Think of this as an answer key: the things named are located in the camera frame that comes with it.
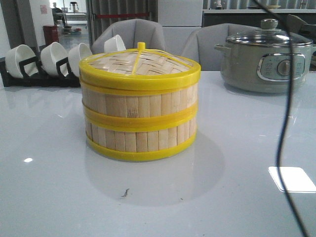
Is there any white bowl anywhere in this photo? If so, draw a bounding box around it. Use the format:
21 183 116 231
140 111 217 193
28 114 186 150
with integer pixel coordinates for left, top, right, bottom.
104 35 126 53
68 43 92 77
5 44 35 78
40 42 68 76

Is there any bamboo steamer basket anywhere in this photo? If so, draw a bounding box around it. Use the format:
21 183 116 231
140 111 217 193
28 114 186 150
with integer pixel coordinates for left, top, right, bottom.
85 117 197 161
81 82 198 132

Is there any grey chair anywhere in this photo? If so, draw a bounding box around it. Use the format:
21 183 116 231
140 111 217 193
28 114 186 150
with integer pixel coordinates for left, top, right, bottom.
91 19 166 54
181 23 256 71

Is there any red bin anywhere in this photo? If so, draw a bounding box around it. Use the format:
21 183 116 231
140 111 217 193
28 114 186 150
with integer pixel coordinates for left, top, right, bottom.
43 25 59 46

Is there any left grey chair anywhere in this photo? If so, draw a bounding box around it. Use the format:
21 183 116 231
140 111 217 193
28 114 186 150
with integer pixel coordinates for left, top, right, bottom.
91 19 166 54

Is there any glass pot lid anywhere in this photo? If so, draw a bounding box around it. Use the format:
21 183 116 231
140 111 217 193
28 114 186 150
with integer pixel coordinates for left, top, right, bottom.
226 19 313 47

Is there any bamboo steamer lid yellow rim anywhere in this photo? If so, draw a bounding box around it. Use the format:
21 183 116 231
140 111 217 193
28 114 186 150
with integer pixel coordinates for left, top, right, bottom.
79 42 201 94

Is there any white bowl far left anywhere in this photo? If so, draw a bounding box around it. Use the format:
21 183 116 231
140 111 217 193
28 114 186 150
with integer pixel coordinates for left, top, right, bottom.
5 44 35 78

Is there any black bowl rack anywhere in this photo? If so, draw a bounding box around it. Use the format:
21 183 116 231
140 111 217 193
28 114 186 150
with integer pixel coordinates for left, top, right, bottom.
0 56 80 87

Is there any white cabinet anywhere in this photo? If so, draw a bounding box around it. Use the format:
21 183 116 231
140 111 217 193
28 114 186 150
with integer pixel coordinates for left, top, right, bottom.
158 0 203 55

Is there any black cable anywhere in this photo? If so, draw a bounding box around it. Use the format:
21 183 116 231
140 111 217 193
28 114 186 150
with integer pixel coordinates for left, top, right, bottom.
253 0 312 237

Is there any grey-green electric cooking pot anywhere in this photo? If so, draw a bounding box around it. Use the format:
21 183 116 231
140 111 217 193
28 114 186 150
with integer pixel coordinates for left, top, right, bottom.
214 41 316 93

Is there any right grey chair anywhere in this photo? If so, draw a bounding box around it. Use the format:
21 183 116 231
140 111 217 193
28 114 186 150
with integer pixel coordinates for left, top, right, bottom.
181 23 256 71

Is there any white bowl right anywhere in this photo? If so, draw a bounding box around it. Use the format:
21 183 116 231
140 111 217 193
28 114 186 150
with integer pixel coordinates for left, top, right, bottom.
104 35 126 53

